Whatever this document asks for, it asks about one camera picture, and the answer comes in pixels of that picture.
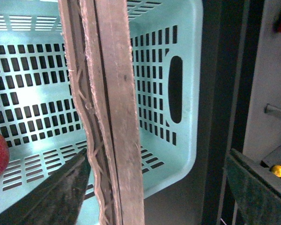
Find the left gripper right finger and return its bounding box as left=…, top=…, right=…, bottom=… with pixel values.
left=95, top=0, right=145, bottom=225

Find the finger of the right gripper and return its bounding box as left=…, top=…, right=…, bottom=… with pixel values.
left=0, top=149, right=91, bottom=225
left=225, top=149, right=281, bottom=225

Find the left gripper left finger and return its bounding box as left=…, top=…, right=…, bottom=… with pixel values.
left=58, top=0, right=122, bottom=225

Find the light blue plastic basket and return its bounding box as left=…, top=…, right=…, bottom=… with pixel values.
left=0, top=0, right=203, bottom=213

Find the yellow lemon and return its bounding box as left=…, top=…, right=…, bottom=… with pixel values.
left=270, top=165, right=281, bottom=178

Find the black perforated shelf post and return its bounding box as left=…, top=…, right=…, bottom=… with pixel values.
left=201, top=0, right=264, bottom=225

